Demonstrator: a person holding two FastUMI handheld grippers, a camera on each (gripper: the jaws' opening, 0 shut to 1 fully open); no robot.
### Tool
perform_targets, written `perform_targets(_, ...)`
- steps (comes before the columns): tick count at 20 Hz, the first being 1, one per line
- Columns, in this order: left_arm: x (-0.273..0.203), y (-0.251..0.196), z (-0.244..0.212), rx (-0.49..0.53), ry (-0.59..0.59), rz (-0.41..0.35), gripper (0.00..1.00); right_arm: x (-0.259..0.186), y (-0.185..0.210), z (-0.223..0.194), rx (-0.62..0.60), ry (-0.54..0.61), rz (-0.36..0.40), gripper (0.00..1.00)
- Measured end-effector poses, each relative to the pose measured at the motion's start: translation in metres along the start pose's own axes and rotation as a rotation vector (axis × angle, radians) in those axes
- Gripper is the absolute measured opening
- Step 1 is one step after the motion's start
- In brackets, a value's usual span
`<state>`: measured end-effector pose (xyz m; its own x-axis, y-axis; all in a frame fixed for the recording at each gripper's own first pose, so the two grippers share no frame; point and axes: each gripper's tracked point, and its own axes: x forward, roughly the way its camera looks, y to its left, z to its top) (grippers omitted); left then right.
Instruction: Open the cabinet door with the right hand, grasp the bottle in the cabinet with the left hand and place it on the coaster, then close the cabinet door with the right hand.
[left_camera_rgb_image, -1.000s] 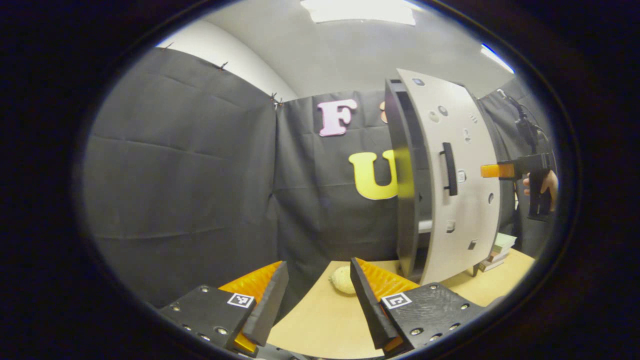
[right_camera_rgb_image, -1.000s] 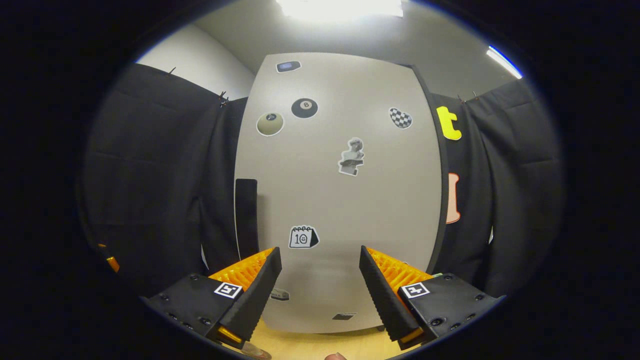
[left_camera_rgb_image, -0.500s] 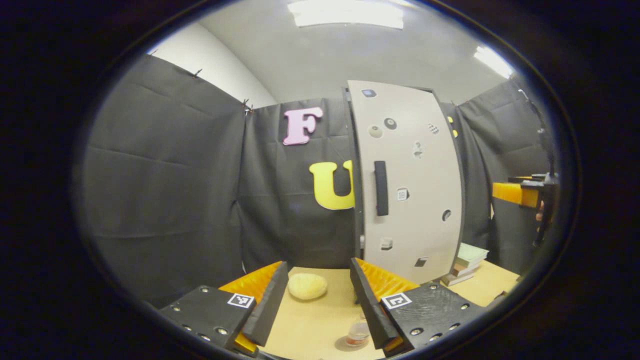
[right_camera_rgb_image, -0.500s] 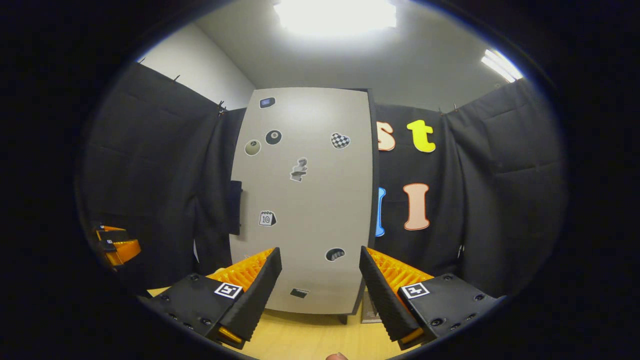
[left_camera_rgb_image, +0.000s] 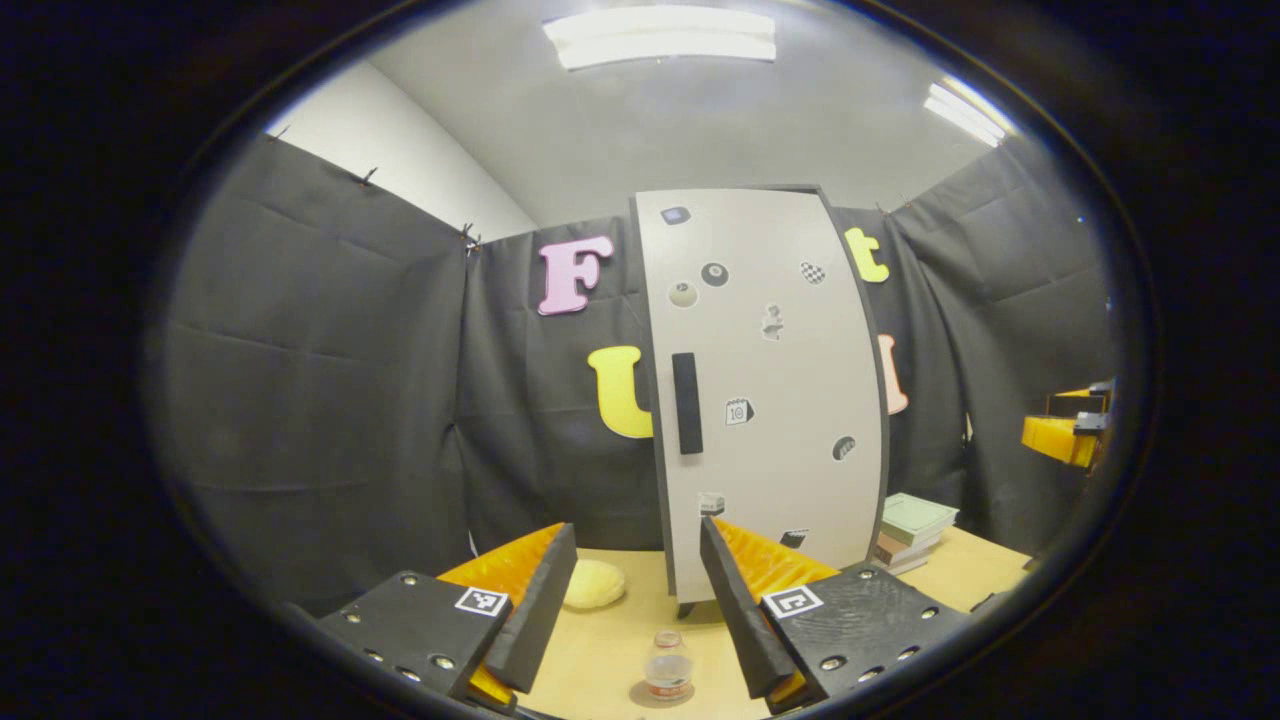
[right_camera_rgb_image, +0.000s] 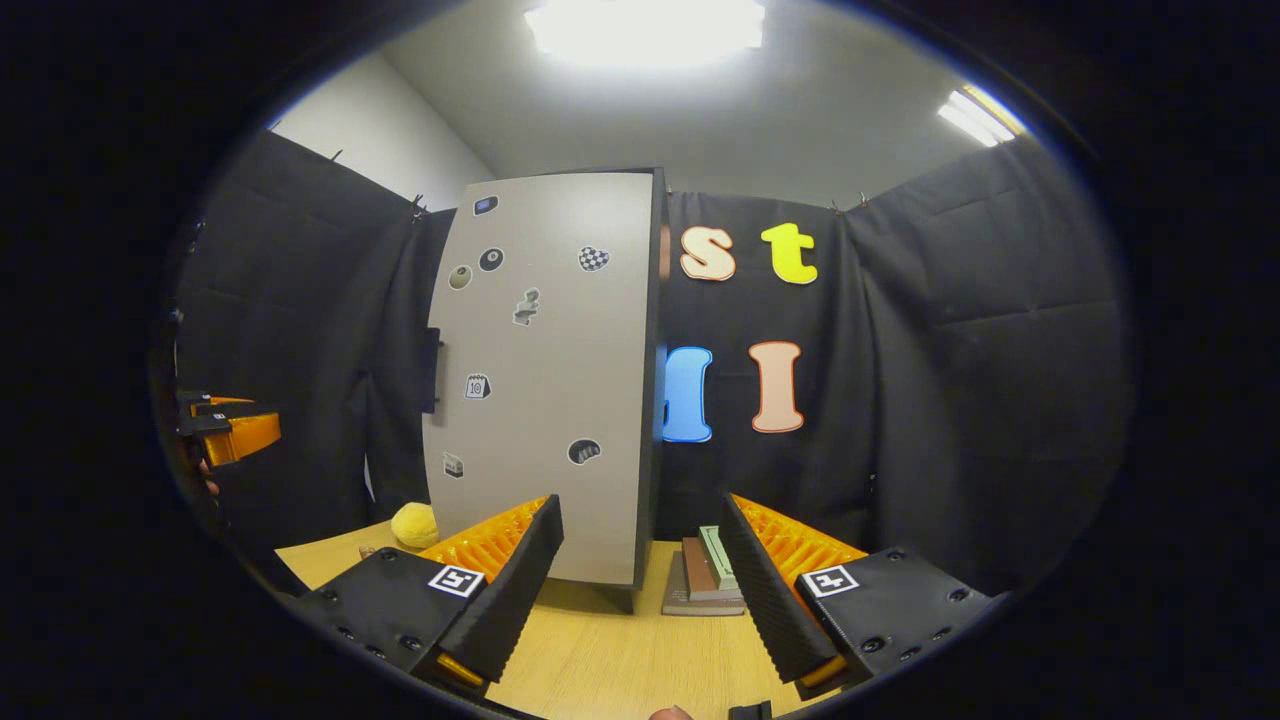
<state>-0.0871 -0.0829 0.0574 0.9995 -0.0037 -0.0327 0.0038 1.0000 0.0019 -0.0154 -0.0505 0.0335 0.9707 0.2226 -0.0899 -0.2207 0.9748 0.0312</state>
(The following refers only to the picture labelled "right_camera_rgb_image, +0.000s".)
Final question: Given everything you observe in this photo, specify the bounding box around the white cabinet door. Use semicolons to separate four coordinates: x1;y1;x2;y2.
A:
420;172;656;588

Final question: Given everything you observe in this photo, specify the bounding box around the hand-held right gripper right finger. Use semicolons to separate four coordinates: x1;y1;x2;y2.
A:
720;492;1011;701

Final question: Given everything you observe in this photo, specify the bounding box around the yellow lumpy soft toy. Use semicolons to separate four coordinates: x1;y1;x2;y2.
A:
390;502;441;550

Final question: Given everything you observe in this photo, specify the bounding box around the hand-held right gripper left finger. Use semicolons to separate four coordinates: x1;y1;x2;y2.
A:
300;493;566;701

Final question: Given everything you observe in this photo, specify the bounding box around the green book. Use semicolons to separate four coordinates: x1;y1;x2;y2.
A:
697;525;739;593

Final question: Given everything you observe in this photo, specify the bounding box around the narrow ceiling light panel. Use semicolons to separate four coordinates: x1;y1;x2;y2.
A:
937;85;1028;148

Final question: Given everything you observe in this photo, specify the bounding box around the grey book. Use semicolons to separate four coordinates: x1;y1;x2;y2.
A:
662;550;746;617

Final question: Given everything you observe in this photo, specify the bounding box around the large ceiling light panel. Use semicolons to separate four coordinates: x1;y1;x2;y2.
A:
525;0;766;69

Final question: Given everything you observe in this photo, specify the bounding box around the dark grey cabinet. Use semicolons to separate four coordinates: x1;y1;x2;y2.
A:
455;165;669;614

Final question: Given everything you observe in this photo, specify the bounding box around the black backdrop cloth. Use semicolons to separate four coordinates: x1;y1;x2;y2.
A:
165;130;1136;601

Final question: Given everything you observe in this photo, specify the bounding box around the black door handle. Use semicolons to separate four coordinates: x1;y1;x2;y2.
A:
420;327;443;414

